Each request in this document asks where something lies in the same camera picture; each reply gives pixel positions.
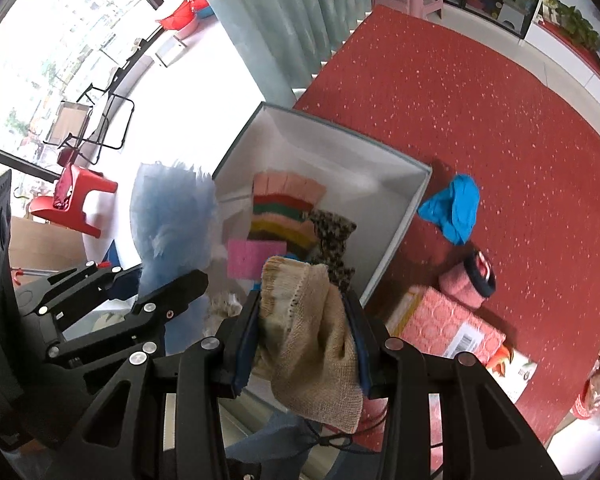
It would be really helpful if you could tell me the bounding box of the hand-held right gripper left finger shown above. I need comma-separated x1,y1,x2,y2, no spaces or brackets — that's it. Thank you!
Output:
67,290,262,480

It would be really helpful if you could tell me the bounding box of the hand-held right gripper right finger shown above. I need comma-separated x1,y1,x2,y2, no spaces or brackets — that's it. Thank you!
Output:
342,290,563,480

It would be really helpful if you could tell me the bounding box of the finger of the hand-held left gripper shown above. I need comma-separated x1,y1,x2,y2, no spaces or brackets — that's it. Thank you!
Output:
45,269,210,367
17,260,142,320

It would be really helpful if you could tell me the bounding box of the beige burlap cloth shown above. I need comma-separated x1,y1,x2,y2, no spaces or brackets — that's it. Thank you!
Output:
254,256,365,435

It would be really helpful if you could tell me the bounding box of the pink square cloth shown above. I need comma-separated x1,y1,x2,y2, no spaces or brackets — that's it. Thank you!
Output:
226,239,287,280

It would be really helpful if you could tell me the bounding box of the light blue tulle cloth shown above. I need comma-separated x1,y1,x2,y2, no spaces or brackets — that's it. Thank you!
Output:
130,160,221,323

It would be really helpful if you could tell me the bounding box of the leopard print cloth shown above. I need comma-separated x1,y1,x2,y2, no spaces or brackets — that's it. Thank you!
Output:
307,210,358,293

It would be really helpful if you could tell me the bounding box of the striped fringed cloth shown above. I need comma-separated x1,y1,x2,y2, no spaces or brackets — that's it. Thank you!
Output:
250,171,327,255

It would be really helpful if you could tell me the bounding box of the grey cardboard box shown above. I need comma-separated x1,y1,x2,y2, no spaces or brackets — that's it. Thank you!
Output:
211,101,433,311

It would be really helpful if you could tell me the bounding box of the cream fluffy cloth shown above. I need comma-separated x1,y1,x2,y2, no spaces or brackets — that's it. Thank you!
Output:
207,292,244,332

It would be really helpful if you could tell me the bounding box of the brown cardboard box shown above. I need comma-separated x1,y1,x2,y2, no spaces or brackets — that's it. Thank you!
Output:
7,216,88,286

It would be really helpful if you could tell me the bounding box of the pink patterned box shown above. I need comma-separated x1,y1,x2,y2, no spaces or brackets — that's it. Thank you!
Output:
385,285,507,365

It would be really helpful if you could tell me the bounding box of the red plastic stool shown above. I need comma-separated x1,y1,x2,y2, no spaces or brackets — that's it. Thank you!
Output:
29,162,119,238

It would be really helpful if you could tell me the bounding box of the person's denim trouser leg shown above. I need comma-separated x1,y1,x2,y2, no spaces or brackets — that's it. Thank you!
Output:
225,410,343,480

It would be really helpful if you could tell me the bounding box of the pink rolled sock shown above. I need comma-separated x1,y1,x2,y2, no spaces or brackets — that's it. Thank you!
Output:
439,249,497,309

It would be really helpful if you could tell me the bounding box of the white orange package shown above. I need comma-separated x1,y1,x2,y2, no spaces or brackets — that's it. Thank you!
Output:
485,345,538,403

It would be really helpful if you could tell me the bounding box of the black folding rack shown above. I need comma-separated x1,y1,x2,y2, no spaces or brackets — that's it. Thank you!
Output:
40,82,136,166

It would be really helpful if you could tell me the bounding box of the red speckled mat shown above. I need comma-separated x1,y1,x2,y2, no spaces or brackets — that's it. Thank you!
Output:
292,5,600,461

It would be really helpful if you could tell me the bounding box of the red plastic basin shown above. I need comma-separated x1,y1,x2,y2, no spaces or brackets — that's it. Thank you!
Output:
156,0,202,31

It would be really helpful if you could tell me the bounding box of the pale green curtain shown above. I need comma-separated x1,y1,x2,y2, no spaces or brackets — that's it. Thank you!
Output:
182,0,376,109

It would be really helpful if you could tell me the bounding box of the black cord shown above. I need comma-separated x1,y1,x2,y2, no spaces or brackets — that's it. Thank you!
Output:
300,400,396,458

